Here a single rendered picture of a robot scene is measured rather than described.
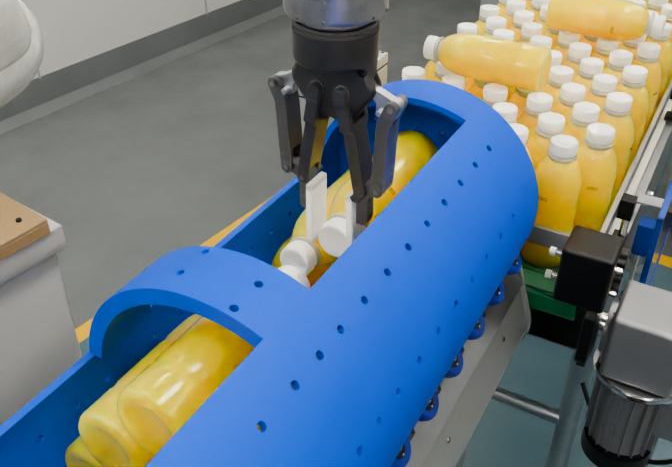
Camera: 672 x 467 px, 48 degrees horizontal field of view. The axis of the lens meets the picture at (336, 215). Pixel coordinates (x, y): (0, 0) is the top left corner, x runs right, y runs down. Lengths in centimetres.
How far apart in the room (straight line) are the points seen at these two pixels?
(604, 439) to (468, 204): 69
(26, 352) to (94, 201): 195
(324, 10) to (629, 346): 78
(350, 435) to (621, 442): 83
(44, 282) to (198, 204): 187
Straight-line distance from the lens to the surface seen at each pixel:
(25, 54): 119
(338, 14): 61
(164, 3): 436
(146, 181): 319
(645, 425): 134
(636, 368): 124
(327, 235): 76
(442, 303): 70
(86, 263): 277
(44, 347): 122
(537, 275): 117
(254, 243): 89
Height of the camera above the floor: 160
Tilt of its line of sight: 34 degrees down
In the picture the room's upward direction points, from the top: straight up
